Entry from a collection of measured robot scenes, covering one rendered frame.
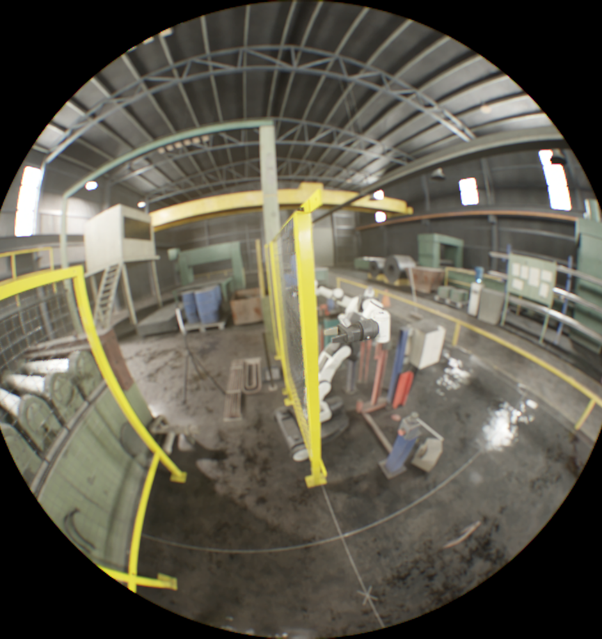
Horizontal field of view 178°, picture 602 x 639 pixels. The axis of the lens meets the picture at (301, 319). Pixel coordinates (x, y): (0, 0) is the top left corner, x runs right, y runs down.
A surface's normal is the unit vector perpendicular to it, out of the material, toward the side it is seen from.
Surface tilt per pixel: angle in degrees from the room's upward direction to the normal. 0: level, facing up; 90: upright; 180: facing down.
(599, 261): 90
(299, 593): 0
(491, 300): 94
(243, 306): 90
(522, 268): 90
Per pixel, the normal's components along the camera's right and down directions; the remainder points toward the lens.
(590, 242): -0.97, 0.14
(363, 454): -0.07, -0.94
